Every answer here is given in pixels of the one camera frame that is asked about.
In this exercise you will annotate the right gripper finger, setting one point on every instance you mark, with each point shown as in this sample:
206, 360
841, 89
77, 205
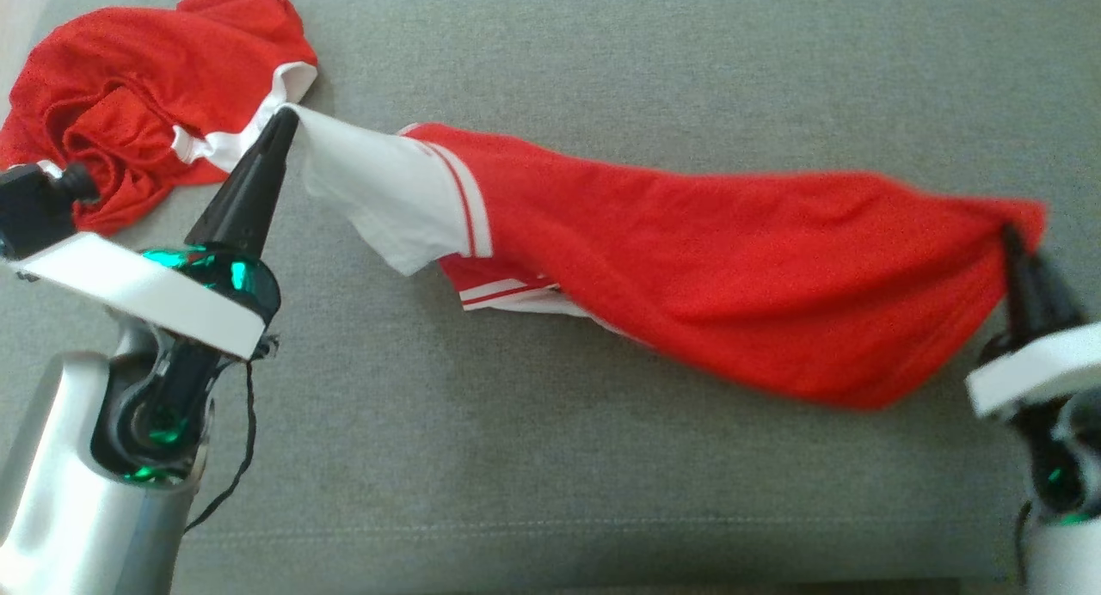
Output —
1019, 303
1049, 298

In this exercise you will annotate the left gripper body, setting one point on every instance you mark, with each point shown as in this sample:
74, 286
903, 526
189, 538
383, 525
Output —
129, 290

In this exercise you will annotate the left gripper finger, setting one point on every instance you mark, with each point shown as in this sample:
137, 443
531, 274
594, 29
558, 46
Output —
232, 208
267, 217

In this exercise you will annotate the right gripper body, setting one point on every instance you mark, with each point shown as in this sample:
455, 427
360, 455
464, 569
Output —
1041, 367

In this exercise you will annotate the red jersey with white sleeves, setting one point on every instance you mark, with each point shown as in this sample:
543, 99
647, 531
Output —
731, 268

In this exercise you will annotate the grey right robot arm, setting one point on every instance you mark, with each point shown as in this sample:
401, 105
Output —
1067, 561

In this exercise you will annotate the red mesh shorts white trim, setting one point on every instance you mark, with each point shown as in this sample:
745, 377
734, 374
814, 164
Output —
129, 70

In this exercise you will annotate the large grey sofa seat cushion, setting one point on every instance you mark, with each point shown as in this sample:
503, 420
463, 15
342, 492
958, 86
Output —
602, 457

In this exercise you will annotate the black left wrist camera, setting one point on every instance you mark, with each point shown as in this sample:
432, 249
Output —
34, 212

